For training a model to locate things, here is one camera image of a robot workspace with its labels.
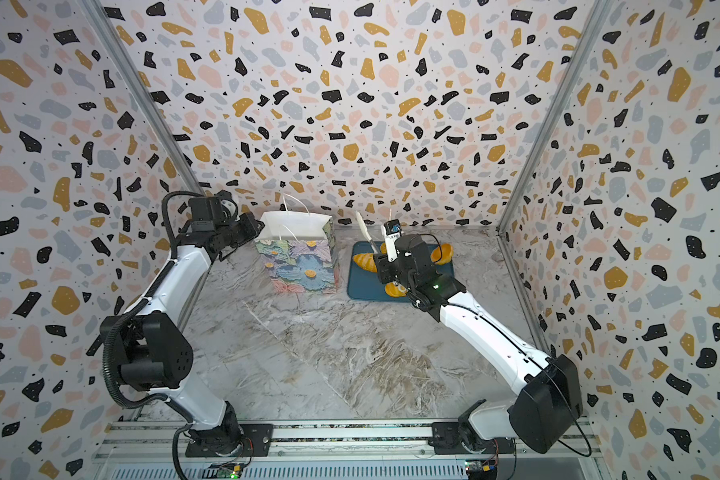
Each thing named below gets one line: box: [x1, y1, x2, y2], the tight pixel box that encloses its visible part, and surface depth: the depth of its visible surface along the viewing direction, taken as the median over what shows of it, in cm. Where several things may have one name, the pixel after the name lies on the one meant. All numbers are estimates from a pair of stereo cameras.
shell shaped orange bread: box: [385, 281, 407, 298], surface depth 102 cm
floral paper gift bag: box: [254, 194, 339, 294], surface depth 92 cm
